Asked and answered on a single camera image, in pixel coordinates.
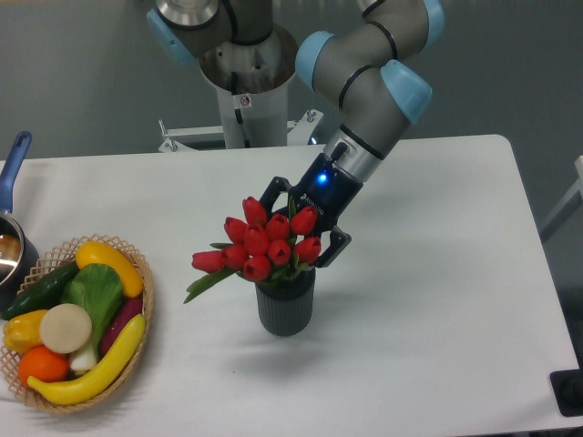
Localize blue handled saucepan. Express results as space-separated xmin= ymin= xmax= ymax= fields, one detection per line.
xmin=1 ymin=131 xmax=39 ymax=310

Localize green cucumber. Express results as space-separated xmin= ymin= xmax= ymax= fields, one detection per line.
xmin=1 ymin=261 xmax=79 ymax=320

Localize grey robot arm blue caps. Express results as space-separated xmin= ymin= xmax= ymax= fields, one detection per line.
xmin=147 ymin=1 xmax=445 ymax=268

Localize white furniture leg right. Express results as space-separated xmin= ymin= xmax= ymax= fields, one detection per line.
xmin=539 ymin=156 xmax=582 ymax=244

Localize green bok choy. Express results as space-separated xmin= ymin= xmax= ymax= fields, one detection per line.
xmin=60 ymin=264 xmax=123 ymax=376

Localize red tulip bouquet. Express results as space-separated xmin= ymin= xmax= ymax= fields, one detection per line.
xmin=185 ymin=197 xmax=322 ymax=303

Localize beige round disc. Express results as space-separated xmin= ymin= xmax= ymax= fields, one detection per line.
xmin=39 ymin=303 xmax=92 ymax=354

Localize black clamp at table corner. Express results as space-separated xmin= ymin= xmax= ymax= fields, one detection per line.
xmin=549 ymin=369 xmax=582 ymax=417

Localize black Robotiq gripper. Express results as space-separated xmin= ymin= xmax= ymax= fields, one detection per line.
xmin=259 ymin=126 xmax=385 ymax=269

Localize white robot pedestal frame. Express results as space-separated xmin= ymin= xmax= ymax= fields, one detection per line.
xmin=159 ymin=81 xmax=326 ymax=153

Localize purple eggplant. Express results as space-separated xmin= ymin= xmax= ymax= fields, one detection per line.
xmin=99 ymin=297 xmax=143 ymax=357

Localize yellow bell pepper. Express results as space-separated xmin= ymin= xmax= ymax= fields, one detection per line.
xmin=3 ymin=310 xmax=48 ymax=355

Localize yellow banana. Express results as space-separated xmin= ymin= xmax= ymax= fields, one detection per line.
xmin=27 ymin=314 xmax=146 ymax=406

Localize dark grey ribbed vase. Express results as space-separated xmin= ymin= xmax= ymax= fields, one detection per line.
xmin=255 ymin=269 xmax=316 ymax=337

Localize woven wicker basket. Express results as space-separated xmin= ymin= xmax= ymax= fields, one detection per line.
xmin=0 ymin=233 xmax=155 ymax=414

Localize orange fruit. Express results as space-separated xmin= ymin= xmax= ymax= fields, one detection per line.
xmin=18 ymin=346 xmax=69 ymax=388

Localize yellow squash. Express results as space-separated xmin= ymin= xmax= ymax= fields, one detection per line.
xmin=75 ymin=241 xmax=144 ymax=298

